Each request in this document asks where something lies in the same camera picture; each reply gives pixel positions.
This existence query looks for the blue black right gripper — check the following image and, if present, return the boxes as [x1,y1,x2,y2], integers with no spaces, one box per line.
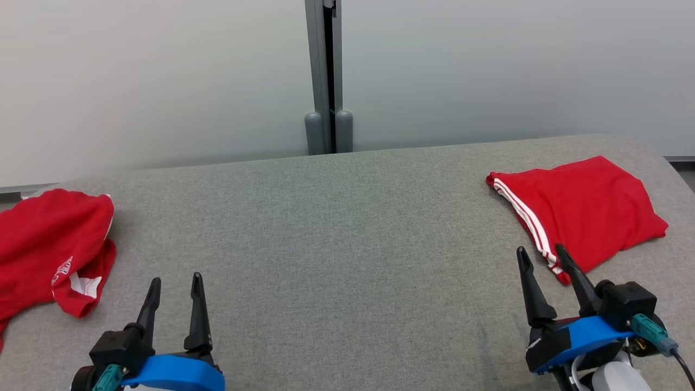
[516,243,636,375]

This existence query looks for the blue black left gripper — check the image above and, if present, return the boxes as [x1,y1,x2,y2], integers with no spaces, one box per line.
[121,272,226,391]

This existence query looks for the red basketball jersey white sleeves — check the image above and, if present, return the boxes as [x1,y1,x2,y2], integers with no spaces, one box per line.
[486,156,669,287]

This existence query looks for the red shorts white stripe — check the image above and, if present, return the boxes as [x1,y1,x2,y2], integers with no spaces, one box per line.
[0,188,118,351]

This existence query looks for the teal left cable connector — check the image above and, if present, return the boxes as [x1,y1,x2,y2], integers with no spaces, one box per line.
[91,364,125,391]

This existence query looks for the teal cable connector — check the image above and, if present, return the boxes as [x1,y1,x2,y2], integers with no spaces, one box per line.
[630,313,680,357]
[91,364,125,391]

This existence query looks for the teal right cable connector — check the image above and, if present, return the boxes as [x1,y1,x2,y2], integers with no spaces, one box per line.
[630,313,680,357]

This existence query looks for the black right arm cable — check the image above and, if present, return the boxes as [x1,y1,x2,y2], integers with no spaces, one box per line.
[671,350,695,391]

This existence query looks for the grey rounded post foot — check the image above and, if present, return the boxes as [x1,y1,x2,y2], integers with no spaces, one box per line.
[304,111,326,157]
[335,110,354,154]

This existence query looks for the grey metal partition post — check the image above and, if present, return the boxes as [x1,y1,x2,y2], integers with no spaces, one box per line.
[304,0,344,155]

